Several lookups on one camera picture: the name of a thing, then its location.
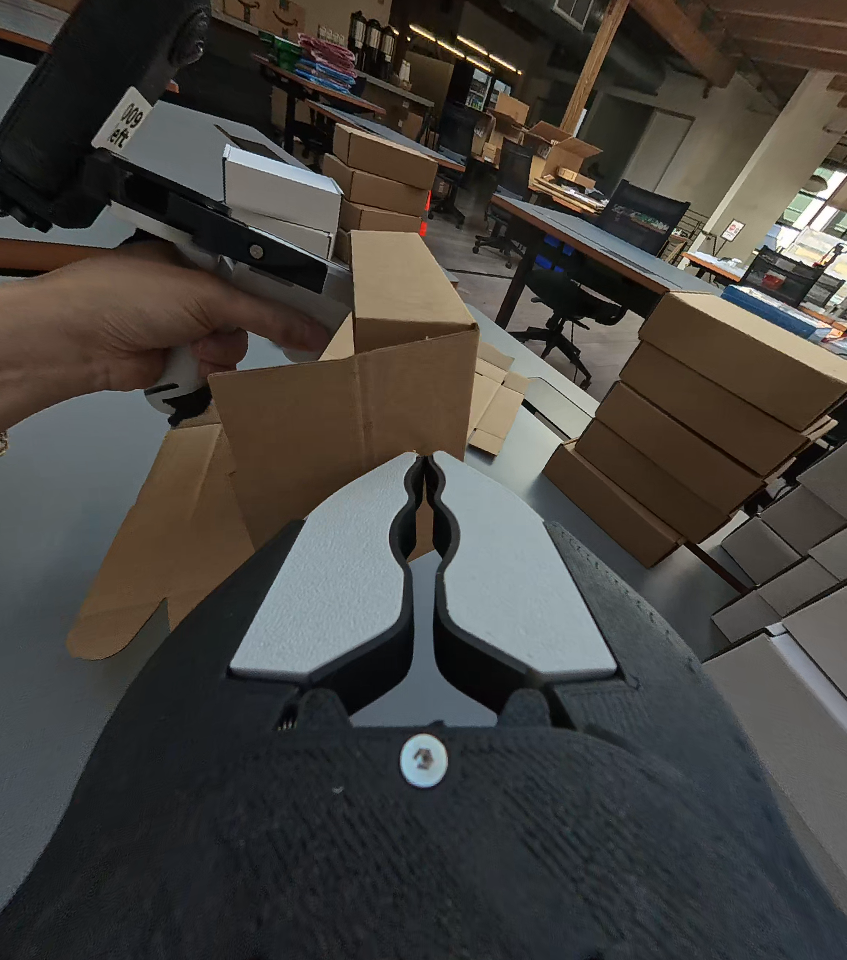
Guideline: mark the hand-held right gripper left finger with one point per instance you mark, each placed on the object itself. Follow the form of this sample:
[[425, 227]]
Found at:
[[318, 592]]

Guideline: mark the stack of white boxes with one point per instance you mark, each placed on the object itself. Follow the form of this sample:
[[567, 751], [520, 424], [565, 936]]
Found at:
[[843, 637]]

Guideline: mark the open brown cardboard box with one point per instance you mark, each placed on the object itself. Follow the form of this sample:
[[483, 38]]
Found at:
[[566, 150]]

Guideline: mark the closed brown cardboard box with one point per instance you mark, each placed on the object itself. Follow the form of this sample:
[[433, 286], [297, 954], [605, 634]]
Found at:
[[611, 510], [382, 195], [746, 352], [386, 154], [701, 412], [678, 457], [378, 217], [656, 495]]

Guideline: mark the brown cardboard mailer box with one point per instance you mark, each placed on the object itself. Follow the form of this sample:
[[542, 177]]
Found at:
[[333, 435]]

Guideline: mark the grey top work table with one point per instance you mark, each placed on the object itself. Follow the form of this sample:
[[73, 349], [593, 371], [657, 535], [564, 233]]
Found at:
[[618, 247]]

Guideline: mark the stack of coloured packets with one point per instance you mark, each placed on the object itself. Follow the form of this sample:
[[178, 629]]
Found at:
[[318, 64]]

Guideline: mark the person's left hand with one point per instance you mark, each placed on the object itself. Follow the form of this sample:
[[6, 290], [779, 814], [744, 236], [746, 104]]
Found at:
[[93, 330]]

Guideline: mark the black beverage dispenser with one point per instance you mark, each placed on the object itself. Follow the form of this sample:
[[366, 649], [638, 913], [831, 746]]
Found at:
[[390, 41], [357, 37], [375, 39]]

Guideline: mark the blue storage bin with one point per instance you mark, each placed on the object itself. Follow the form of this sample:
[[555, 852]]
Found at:
[[549, 264]]

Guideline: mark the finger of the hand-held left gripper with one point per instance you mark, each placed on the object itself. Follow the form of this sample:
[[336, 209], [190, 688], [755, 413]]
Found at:
[[337, 289]]

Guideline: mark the flat brown cardboard blank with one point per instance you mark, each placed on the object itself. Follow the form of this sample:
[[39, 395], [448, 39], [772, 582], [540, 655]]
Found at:
[[495, 405]]

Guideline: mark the white cardboard box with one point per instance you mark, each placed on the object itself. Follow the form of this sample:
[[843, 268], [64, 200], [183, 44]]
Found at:
[[288, 234], [281, 184]]

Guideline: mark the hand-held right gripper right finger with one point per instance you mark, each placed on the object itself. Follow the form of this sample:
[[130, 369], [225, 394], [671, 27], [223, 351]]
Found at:
[[521, 592]]

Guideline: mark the wooden pillar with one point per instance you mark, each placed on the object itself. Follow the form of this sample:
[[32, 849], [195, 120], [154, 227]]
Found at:
[[596, 60]]

